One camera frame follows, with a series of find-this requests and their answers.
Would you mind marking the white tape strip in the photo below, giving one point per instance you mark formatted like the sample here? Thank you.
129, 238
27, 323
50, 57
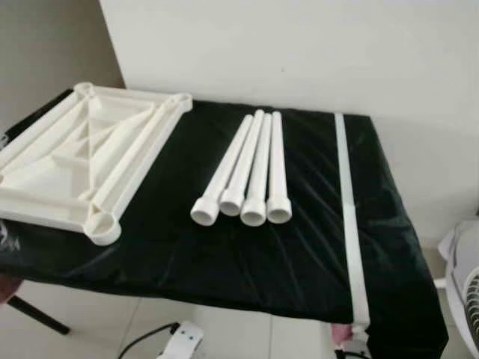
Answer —
350, 224

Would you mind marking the black tablecloth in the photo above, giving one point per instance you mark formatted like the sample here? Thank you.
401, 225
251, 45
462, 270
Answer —
187, 269

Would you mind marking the pink rounded object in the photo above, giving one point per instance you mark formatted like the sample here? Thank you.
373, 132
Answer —
340, 334

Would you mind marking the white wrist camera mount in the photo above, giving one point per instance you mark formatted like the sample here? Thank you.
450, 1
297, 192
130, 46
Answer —
358, 348
182, 342

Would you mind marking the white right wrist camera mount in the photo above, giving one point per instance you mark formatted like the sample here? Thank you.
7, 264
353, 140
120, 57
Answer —
358, 348

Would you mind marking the black metal table leg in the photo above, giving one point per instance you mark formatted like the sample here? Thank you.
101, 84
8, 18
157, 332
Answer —
37, 314

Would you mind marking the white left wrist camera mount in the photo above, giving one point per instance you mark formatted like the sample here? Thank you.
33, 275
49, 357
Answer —
182, 342

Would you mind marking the white plastic table top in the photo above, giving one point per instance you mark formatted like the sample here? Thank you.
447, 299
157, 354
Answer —
75, 164

